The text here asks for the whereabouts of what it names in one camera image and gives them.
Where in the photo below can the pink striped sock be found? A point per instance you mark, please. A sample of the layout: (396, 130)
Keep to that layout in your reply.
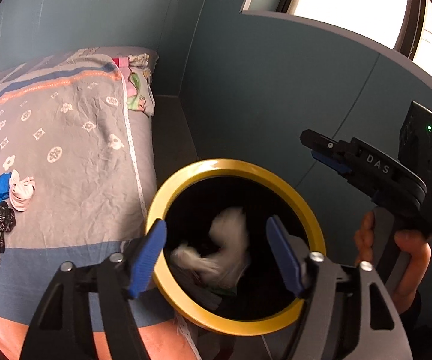
(21, 193)

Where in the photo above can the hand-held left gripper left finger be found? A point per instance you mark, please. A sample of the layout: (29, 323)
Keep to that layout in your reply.
(146, 258)

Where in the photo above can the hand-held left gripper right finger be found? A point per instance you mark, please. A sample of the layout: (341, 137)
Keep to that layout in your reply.
(285, 255)

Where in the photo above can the person's right forearm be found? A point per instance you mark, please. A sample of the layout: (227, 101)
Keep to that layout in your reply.
(407, 305)

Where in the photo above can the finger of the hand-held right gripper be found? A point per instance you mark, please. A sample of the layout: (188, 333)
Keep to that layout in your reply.
(332, 163)
(323, 142)

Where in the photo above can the floral cloth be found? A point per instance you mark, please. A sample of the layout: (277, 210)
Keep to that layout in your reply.
(137, 90)

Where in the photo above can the white tissue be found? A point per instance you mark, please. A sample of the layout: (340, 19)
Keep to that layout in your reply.
(231, 232)

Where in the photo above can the person's right hand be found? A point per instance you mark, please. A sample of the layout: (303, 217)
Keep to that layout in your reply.
(418, 255)

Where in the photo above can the black bin with yellow rim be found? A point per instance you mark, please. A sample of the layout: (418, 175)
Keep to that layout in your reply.
(238, 165)

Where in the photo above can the grey upholstered bed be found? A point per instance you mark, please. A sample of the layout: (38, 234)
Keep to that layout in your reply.
(143, 146)

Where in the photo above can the blue plastic bag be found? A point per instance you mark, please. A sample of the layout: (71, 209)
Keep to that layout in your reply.
(1, 191)

